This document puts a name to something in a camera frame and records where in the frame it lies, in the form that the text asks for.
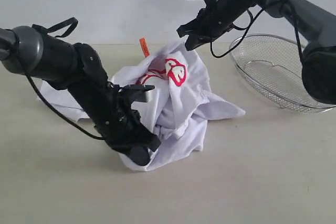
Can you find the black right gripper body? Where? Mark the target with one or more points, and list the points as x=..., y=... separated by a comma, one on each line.
x=215, y=19

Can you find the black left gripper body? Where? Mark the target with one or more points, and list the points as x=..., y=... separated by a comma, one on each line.
x=114, y=119

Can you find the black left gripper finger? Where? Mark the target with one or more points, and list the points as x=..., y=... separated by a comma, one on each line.
x=139, y=155

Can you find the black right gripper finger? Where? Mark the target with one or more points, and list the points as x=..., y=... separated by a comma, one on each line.
x=194, y=41

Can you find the white t-shirt red print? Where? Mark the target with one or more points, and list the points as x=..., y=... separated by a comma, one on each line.
x=180, y=105

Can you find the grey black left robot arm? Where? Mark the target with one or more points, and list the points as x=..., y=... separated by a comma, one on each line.
x=77, y=69

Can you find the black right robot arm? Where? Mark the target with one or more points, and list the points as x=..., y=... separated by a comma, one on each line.
x=310, y=21

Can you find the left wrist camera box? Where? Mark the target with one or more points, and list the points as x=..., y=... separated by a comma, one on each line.
x=137, y=93

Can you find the metal wire mesh basket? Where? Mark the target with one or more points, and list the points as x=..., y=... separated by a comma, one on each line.
x=271, y=65

